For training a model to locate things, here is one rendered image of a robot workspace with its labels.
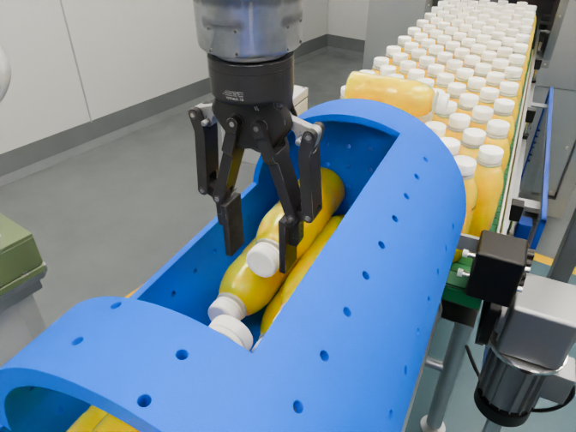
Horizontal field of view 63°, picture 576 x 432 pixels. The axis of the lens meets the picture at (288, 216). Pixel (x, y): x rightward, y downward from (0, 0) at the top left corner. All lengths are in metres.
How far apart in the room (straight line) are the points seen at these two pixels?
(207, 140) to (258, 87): 0.11
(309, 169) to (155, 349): 0.22
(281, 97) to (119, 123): 3.29
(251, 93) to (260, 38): 0.05
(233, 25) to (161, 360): 0.24
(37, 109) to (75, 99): 0.26
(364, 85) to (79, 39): 2.69
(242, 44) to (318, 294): 0.20
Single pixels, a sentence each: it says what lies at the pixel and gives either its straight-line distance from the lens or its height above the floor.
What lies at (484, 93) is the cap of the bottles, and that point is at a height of 1.09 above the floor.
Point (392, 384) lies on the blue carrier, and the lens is 0.37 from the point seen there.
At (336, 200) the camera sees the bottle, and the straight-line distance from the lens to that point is 0.64.
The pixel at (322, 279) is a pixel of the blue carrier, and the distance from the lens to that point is 0.34.
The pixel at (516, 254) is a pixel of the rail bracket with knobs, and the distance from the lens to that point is 0.78.
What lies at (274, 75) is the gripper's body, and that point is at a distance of 0.40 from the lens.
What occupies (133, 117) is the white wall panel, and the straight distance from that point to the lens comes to 3.74.
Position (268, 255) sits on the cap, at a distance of 0.53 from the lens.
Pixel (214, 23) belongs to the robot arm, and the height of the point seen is 1.36.
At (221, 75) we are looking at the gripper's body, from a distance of 0.41.
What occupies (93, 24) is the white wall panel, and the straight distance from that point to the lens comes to 3.49.
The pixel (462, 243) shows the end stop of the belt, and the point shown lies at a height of 0.96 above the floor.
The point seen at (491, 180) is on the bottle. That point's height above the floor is 1.05.
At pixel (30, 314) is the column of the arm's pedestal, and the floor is 0.91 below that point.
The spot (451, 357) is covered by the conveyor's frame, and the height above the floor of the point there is 0.38.
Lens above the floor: 1.45
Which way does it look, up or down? 35 degrees down
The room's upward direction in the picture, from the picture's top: straight up
